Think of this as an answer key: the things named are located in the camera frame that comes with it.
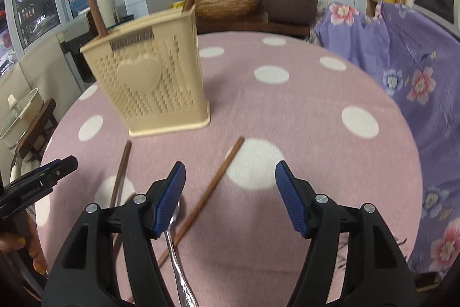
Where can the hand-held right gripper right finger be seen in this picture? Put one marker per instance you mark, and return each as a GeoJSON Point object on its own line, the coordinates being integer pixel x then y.
{"type": "Point", "coordinates": [291, 199]}

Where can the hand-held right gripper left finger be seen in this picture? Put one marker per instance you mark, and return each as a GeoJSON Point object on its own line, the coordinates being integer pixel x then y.
{"type": "Point", "coordinates": [169, 199]}

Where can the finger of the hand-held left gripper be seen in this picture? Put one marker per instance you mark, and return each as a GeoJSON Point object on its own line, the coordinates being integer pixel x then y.
{"type": "Point", "coordinates": [61, 165]}

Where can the cream plastic utensil holder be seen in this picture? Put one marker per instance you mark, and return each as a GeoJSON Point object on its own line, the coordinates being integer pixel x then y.
{"type": "Point", "coordinates": [143, 102]}

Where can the person's left hand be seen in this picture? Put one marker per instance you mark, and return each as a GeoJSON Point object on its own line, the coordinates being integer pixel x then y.
{"type": "Point", "coordinates": [21, 246]}

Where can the dark wooden stool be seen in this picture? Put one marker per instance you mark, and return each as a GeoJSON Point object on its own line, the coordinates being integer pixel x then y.
{"type": "Point", "coordinates": [39, 127]}

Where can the pink polka dot tablecloth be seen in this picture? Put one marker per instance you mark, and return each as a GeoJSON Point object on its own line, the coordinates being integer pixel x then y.
{"type": "Point", "coordinates": [305, 156]}

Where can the cream pot with glass lid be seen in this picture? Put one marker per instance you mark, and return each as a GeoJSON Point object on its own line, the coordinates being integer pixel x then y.
{"type": "Point", "coordinates": [18, 120]}

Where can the beige cloth cover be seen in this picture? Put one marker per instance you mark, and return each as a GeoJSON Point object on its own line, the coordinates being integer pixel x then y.
{"type": "Point", "coordinates": [50, 80]}

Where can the paper cup tube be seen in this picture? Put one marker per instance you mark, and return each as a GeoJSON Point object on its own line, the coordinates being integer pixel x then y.
{"type": "Point", "coordinates": [107, 10]}

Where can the purple floral cloth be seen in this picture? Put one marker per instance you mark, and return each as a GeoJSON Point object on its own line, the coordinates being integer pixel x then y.
{"type": "Point", "coordinates": [431, 112]}

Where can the white framed window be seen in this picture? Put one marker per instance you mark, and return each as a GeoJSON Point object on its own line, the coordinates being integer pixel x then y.
{"type": "Point", "coordinates": [36, 1]}

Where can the wooden counter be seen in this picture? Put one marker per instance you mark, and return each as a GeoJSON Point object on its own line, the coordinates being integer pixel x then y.
{"type": "Point", "coordinates": [251, 28]}

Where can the brown and cream rice cooker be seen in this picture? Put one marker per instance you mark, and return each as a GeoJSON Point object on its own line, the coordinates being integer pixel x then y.
{"type": "Point", "coordinates": [287, 3]}

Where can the woven basin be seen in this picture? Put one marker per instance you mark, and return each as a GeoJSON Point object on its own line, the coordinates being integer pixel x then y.
{"type": "Point", "coordinates": [230, 5]}

